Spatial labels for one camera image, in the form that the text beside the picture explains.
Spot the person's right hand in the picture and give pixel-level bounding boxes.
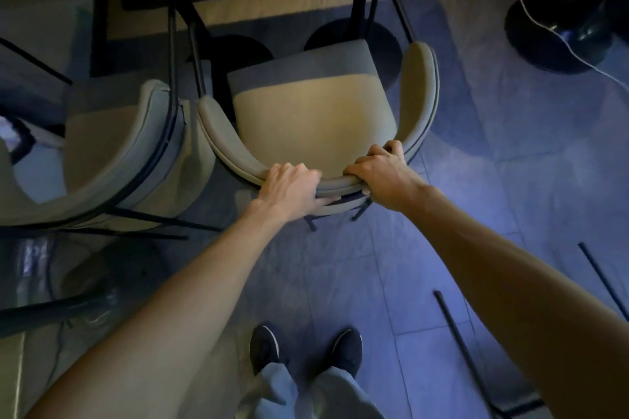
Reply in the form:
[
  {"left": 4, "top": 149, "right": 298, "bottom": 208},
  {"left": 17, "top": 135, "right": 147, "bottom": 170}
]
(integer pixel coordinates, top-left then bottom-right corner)
[{"left": 342, "top": 140, "right": 429, "bottom": 212}]

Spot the person's left hand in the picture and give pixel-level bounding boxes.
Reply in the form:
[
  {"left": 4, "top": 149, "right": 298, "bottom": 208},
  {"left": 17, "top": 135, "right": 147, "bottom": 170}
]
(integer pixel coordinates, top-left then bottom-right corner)
[{"left": 250, "top": 163, "right": 341, "bottom": 224}]

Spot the beige upholstered armchair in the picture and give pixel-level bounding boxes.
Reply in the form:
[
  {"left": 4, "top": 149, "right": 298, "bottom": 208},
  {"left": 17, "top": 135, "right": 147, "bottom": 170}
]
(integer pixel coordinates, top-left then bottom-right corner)
[
  {"left": 198, "top": 0, "right": 440, "bottom": 232},
  {"left": 0, "top": 1, "right": 224, "bottom": 240}
]

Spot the person's left forearm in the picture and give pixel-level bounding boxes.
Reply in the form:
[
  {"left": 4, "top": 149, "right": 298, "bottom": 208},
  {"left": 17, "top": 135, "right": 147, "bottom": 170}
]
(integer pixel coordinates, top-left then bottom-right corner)
[{"left": 25, "top": 203, "right": 291, "bottom": 419}]

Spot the person's right forearm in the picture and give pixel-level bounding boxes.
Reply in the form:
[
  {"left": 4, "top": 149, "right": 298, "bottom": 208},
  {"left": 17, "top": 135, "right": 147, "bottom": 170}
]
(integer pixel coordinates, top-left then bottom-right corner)
[{"left": 402, "top": 185, "right": 629, "bottom": 419}]

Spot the black round table base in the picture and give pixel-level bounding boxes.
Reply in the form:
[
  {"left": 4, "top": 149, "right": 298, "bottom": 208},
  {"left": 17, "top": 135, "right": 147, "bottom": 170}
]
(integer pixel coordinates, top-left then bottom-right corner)
[
  {"left": 209, "top": 35, "right": 275, "bottom": 90},
  {"left": 304, "top": 17, "right": 405, "bottom": 91}
]

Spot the person's right shoe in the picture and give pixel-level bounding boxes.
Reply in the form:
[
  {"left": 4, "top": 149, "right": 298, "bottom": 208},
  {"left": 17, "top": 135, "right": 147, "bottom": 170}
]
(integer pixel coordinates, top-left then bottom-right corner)
[{"left": 331, "top": 328, "right": 364, "bottom": 378}]

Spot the person's shoe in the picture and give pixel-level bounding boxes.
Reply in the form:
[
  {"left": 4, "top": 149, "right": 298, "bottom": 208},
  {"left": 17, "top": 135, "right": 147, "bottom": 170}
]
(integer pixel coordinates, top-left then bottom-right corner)
[
  {"left": 331, "top": 328, "right": 364, "bottom": 378},
  {"left": 249, "top": 325, "right": 281, "bottom": 376}
]

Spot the person's left shoe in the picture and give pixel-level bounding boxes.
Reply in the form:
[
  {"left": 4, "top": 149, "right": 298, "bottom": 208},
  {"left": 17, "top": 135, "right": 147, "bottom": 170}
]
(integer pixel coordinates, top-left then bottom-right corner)
[{"left": 249, "top": 325, "right": 281, "bottom": 376}]

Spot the person's right trouser leg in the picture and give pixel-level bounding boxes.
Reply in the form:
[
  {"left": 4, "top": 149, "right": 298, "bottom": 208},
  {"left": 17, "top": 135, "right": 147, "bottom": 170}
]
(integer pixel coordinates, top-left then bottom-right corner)
[{"left": 311, "top": 367, "right": 386, "bottom": 419}]

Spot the person's trouser leg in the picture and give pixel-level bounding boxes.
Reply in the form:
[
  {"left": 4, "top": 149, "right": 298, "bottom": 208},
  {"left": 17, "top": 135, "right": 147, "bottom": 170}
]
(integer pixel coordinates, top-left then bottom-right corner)
[
  {"left": 236, "top": 362, "right": 301, "bottom": 419},
  {"left": 311, "top": 367, "right": 386, "bottom": 419}
]

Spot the person's left trouser leg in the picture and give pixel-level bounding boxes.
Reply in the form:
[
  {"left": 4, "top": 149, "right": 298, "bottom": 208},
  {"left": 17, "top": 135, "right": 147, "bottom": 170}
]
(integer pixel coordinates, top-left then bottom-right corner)
[{"left": 236, "top": 362, "right": 301, "bottom": 419}]

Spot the black metal rod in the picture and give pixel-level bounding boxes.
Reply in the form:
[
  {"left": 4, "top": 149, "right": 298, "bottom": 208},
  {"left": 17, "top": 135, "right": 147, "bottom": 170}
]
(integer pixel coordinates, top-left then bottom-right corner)
[
  {"left": 433, "top": 290, "right": 512, "bottom": 419},
  {"left": 578, "top": 242, "right": 629, "bottom": 322}
]

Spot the black round stand base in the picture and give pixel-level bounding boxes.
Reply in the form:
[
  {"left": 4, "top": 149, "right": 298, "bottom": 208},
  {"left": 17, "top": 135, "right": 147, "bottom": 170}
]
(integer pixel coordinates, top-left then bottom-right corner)
[{"left": 505, "top": 0, "right": 629, "bottom": 75}]

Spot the white cable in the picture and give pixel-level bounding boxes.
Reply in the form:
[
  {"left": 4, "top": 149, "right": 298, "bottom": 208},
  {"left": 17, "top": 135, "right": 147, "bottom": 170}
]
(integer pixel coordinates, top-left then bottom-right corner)
[{"left": 500, "top": 0, "right": 629, "bottom": 91}]

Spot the black metal chair frame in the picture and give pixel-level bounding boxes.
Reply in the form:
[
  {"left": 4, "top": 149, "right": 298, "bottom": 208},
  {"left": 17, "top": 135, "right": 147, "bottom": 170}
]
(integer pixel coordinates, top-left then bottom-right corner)
[{"left": 0, "top": 286, "right": 121, "bottom": 339}]

